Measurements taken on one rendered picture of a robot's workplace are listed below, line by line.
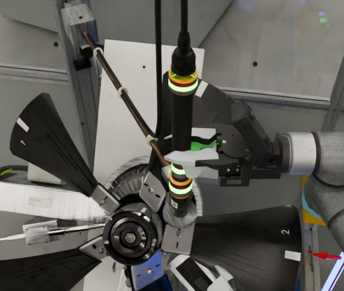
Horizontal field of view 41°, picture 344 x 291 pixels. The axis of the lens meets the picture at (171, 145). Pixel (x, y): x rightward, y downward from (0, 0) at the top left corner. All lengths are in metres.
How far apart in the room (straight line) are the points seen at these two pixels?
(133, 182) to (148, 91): 0.25
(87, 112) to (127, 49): 0.45
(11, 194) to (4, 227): 1.37
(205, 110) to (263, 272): 0.35
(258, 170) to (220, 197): 1.24
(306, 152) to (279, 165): 0.05
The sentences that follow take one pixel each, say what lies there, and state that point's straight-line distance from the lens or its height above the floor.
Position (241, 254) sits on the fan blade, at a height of 1.19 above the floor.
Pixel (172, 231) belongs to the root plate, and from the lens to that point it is 1.02.
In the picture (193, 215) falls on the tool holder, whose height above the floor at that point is 1.27.
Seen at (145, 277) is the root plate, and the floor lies 1.11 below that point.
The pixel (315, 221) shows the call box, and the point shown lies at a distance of 1.32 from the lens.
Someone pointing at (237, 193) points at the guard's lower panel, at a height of 0.44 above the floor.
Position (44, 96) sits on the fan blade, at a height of 1.43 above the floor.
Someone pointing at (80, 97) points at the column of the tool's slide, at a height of 1.03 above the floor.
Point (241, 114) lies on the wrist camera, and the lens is 0.73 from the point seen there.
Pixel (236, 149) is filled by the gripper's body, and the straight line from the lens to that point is 0.79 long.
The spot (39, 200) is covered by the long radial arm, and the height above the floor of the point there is 1.12.
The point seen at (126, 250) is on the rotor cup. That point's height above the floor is 1.20.
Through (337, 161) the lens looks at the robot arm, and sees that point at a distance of 0.83.
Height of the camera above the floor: 2.05
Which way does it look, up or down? 47 degrees down
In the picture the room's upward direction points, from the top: straight up
